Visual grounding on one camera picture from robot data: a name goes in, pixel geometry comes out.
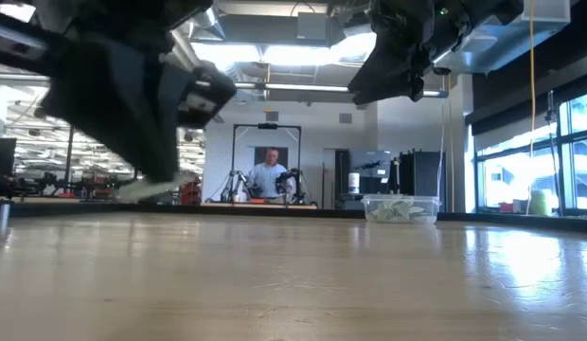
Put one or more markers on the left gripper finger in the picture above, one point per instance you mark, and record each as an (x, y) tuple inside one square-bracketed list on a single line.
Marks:
[(80, 104), (142, 118)]

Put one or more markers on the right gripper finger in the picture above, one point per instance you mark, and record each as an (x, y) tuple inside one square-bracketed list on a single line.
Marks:
[(378, 78), (415, 80)]

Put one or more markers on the pale green sweetener packet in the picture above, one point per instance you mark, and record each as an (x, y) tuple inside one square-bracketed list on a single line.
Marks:
[(400, 207), (147, 188), (423, 218)]

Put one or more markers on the black neighbouring station robot arm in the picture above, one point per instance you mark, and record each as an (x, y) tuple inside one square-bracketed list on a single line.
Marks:
[(289, 176), (236, 182)]

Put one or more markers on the long ceiling light tube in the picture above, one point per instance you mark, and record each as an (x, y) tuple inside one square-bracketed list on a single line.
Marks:
[(303, 87)]

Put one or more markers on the dark grey equipment cabinet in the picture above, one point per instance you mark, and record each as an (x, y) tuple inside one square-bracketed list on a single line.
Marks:
[(374, 158)]

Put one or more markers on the cluttered workbench equipment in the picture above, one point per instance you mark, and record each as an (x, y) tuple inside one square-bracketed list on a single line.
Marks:
[(85, 187)]

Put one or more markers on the grey ceiling box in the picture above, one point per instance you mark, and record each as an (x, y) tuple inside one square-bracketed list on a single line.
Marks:
[(312, 26)]

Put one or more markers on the black monitor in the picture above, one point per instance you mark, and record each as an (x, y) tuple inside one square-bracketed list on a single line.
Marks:
[(2, 158)]

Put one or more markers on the black cabinet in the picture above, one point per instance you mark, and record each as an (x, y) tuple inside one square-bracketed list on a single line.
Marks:
[(421, 180)]

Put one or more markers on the white cylinder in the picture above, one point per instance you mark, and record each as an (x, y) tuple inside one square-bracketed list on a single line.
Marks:
[(354, 184)]

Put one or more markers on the clear plastic bin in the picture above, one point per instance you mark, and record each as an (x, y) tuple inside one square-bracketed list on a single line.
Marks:
[(431, 203)]

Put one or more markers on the black tripod stand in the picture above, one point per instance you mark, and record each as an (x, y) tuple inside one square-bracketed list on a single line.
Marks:
[(552, 113)]

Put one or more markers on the person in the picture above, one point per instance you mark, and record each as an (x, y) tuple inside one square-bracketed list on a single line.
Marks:
[(270, 180)]

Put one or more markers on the small red object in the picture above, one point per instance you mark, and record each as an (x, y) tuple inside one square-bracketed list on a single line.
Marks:
[(506, 207)]

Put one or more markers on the neighbouring wooden table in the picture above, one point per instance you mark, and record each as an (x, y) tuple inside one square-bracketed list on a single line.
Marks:
[(274, 206)]

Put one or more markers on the yellow-green container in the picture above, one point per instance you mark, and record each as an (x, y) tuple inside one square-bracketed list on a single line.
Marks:
[(540, 203)]

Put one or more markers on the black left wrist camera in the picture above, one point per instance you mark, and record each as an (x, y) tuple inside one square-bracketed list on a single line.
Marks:
[(213, 95)]

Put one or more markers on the large grey air duct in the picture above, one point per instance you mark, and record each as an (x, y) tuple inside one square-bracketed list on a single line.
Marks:
[(506, 42)]

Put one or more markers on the black gantry frame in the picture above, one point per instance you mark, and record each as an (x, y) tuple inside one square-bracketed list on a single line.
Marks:
[(267, 126)]

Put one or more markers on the dark wall poster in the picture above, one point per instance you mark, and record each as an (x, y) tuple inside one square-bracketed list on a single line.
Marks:
[(260, 154)]

